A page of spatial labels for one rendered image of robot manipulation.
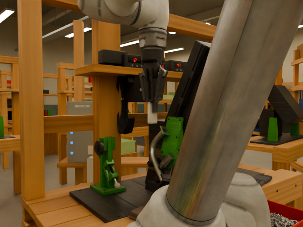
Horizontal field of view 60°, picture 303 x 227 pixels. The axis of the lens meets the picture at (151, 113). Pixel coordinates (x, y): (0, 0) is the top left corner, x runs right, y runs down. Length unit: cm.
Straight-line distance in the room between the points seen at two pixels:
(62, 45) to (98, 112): 1089
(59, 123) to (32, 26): 50
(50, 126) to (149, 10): 89
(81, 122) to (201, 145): 119
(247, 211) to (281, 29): 42
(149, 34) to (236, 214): 55
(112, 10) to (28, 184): 96
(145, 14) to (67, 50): 1158
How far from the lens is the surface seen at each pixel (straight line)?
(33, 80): 137
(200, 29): 205
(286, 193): 180
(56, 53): 1213
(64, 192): 150
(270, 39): 36
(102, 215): 114
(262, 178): 162
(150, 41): 83
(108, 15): 77
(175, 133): 135
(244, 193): 65
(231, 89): 36
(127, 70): 144
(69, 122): 152
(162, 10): 86
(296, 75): 546
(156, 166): 137
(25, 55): 138
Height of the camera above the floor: 135
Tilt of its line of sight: 2 degrees down
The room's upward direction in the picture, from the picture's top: straight up
